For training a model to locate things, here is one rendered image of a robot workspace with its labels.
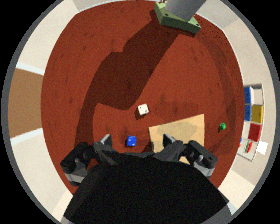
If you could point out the blue die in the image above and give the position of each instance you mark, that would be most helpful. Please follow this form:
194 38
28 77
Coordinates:
131 141

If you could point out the tan square mat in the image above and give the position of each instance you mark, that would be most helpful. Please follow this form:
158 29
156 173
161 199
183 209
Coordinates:
191 128

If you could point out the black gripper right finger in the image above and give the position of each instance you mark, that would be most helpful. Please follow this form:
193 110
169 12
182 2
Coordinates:
197 155

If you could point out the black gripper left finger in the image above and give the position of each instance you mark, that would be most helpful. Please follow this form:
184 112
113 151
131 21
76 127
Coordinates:
75 164

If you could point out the white die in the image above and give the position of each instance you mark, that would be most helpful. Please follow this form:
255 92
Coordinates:
143 109

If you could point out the green die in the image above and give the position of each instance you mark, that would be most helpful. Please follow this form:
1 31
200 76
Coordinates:
222 126

